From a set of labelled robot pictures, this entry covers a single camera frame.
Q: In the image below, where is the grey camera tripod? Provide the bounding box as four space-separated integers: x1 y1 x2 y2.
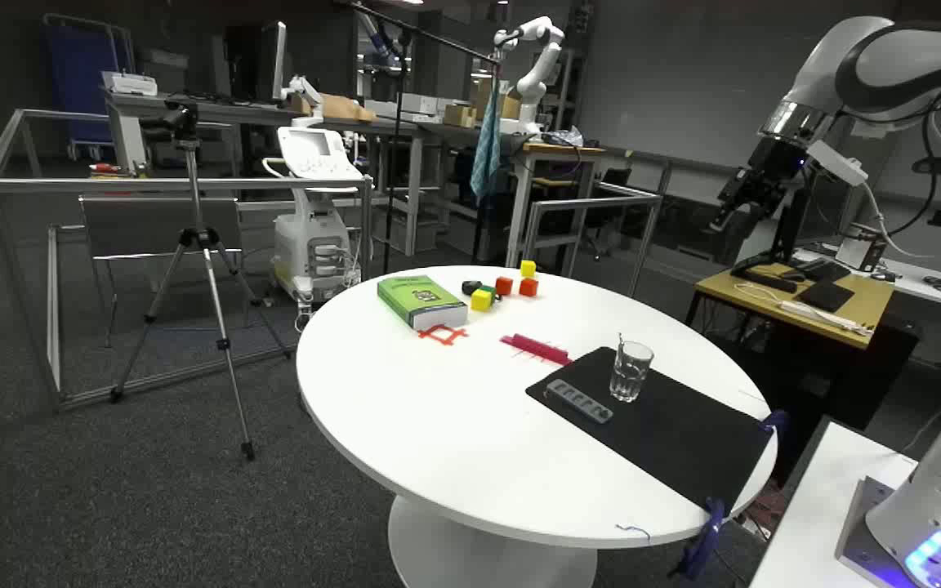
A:
107 134 258 465

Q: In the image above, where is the clear glass cup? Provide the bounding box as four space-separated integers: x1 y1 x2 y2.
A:
609 333 656 404

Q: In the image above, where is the black boom stand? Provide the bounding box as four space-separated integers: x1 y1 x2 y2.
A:
342 0 501 275

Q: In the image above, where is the black pad on desk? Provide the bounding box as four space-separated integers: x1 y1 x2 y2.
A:
793 279 857 318

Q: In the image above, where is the blue table clamp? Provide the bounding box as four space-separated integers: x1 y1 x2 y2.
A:
762 408 797 450
674 497 733 581

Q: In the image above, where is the orange plastic frame piece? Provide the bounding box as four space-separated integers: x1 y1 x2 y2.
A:
414 320 471 350

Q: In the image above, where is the white table pedestal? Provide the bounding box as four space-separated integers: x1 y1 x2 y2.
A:
387 495 602 588

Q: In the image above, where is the grey metal railing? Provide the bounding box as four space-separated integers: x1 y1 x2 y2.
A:
515 144 677 299

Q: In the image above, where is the cardboard box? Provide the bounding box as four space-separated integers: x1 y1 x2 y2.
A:
317 91 378 129

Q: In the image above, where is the black rectangular mat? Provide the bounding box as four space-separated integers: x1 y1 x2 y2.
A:
522 345 777 517

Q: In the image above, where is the blue board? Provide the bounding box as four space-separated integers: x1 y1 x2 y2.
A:
40 9 134 151

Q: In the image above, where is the blue hanging cloth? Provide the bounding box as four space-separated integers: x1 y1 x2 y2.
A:
468 76 507 208

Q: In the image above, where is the green book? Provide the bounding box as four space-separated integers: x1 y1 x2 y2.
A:
372 271 471 333

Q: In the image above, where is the black camera on tripod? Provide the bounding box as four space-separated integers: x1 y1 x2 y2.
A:
159 95 207 144

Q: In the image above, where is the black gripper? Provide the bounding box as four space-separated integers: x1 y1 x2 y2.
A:
705 139 822 238

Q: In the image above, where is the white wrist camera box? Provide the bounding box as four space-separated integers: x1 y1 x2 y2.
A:
807 139 873 190

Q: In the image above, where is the grey metal frame barrier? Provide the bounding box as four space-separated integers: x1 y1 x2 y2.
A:
0 104 382 413

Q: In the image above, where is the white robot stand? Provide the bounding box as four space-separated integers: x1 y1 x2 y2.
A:
747 419 920 588

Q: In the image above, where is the white wheeled equipment cart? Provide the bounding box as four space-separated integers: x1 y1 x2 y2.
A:
260 124 372 310

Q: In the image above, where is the wooden top desk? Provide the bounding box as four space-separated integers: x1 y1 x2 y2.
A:
689 260 920 439

